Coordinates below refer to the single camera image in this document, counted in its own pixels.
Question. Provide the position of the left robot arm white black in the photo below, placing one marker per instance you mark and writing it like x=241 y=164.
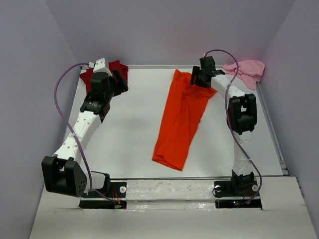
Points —
x=67 y=171

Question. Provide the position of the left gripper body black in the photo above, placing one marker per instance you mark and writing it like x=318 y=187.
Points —
x=113 y=86

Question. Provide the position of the aluminium rail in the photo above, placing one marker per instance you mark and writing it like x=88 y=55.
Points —
x=175 y=178
x=160 y=66
x=272 y=131

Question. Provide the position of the pink t-shirt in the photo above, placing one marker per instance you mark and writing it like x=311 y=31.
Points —
x=249 y=71

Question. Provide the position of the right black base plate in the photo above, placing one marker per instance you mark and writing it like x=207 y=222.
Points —
x=227 y=198

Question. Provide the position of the right aluminium rail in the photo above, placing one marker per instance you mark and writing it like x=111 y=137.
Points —
x=272 y=131

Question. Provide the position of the folded dark red t-shirt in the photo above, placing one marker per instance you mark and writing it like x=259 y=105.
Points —
x=86 y=76

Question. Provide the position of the orange t-shirt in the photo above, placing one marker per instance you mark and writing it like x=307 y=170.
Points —
x=185 y=106

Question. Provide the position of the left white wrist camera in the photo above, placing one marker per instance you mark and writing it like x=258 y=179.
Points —
x=101 y=65

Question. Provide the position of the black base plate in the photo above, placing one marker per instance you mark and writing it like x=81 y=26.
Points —
x=227 y=198
x=113 y=199

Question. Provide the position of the front aluminium rail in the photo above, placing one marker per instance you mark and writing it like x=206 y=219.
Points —
x=175 y=178

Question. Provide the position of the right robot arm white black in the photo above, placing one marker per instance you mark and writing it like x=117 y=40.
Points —
x=241 y=118

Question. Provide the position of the back aluminium rail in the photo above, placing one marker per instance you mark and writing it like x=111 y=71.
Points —
x=160 y=66

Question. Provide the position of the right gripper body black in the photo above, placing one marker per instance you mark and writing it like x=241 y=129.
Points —
x=200 y=80

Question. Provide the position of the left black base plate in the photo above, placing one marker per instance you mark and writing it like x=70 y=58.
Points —
x=113 y=199

